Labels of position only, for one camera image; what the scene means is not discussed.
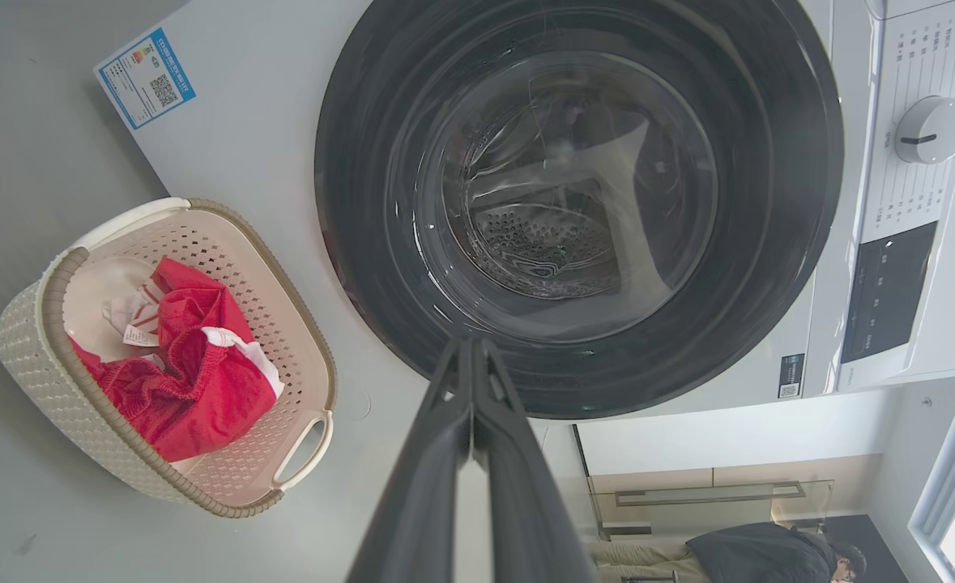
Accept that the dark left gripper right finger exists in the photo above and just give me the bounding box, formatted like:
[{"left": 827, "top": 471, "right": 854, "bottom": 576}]
[{"left": 473, "top": 338, "right": 600, "bottom": 583}]

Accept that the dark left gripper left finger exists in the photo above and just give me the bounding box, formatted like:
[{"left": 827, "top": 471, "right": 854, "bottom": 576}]
[{"left": 347, "top": 335, "right": 475, "bottom": 583}]

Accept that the red garment white trim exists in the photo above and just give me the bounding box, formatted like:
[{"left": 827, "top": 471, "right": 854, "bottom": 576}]
[{"left": 70, "top": 257, "right": 286, "bottom": 464}]

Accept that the black round washing machine door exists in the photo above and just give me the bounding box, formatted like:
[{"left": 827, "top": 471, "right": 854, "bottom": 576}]
[{"left": 313, "top": 0, "right": 846, "bottom": 421}]

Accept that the red garment white striped hem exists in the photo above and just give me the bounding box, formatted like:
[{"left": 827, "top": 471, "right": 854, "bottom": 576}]
[{"left": 62, "top": 256, "right": 172, "bottom": 364}]

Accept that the cream perforated laundry basket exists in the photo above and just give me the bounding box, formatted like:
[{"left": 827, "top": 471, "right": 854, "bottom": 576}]
[{"left": 0, "top": 197, "right": 339, "bottom": 520}]

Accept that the white washing machine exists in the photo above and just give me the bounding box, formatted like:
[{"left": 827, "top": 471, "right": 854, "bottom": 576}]
[{"left": 92, "top": 0, "right": 955, "bottom": 423}]

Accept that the person in black jacket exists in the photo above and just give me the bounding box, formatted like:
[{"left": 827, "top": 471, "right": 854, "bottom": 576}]
[{"left": 589, "top": 521, "right": 869, "bottom": 583}]

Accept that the small black code sticker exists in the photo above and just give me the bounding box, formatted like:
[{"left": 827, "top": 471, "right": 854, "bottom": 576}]
[{"left": 778, "top": 352, "right": 807, "bottom": 400}]

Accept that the blue energy label sticker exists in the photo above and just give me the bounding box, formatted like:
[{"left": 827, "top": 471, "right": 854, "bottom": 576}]
[{"left": 92, "top": 27, "right": 198, "bottom": 131}]

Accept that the white washer dial knob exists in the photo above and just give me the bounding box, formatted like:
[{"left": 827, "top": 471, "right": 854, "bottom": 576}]
[{"left": 893, "top": 95, "right": 955, "bottom": 166}]

